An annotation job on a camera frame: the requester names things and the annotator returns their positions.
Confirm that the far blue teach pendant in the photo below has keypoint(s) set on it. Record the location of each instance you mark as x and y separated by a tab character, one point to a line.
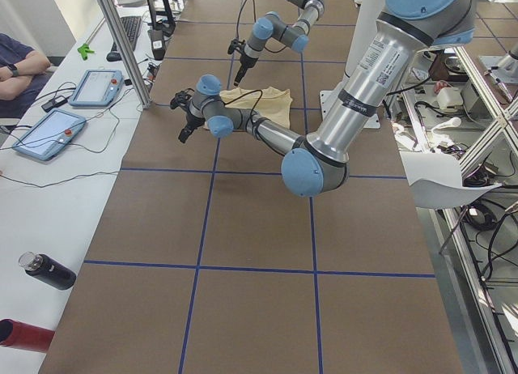
97	88

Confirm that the aluminium frame post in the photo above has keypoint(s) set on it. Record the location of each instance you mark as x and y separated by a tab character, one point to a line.
127	54

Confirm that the black box white label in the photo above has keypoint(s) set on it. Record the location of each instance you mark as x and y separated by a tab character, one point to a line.
158	46

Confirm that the blue teach pendant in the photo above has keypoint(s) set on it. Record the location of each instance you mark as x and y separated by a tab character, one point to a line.
97	88
49	136

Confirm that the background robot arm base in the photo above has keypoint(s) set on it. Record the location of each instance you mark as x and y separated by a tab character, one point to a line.
502	69

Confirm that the black computer mouse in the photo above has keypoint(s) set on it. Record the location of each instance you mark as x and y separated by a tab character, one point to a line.
113	56

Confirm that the cream long-sleeve printed shirt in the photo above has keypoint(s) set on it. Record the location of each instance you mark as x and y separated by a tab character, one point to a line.
263	104

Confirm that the black keyboard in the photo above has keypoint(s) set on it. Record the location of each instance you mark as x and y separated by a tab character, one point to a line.
132	26

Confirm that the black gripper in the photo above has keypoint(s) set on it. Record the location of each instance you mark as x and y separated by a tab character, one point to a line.
190	121
244	63

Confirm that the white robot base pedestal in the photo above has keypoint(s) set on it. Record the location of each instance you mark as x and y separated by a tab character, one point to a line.
373	62

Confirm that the green plastic clamp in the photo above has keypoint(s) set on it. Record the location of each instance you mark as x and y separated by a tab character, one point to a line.
85	50

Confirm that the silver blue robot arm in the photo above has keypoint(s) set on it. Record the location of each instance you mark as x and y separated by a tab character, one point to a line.
270	26
318	162

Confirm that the near blue teach pendant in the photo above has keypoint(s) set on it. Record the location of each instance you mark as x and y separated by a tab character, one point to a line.
49	136

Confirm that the red cylinder bottle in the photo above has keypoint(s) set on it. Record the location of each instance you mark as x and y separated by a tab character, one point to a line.
19	335

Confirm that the person in dark shirt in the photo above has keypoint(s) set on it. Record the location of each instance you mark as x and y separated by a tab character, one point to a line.
24	73

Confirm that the black water bottle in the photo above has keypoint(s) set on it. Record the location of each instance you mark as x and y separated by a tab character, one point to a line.
47	270

